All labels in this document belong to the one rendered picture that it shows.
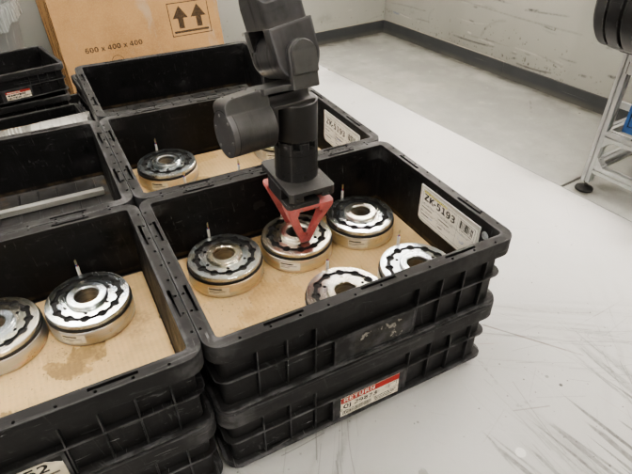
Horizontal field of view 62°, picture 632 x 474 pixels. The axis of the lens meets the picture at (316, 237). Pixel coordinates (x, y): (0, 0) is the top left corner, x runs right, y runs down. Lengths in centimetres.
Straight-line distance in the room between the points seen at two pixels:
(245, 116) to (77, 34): 296
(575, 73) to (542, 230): 267
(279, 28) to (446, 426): 54
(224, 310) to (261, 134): 23
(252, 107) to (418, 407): 45
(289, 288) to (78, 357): 27
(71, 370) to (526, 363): 62
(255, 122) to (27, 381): 39
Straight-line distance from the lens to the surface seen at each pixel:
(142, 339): 69
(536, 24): 387
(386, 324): 64
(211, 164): 103
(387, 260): 73
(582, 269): 107
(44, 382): 69
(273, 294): 72
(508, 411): 80
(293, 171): 68
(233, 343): 53
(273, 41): 63
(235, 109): 63
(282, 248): 75
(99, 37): 358
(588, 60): 370
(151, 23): 366
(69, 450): 59
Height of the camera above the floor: 132
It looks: 37 degrees down
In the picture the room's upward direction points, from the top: straight up
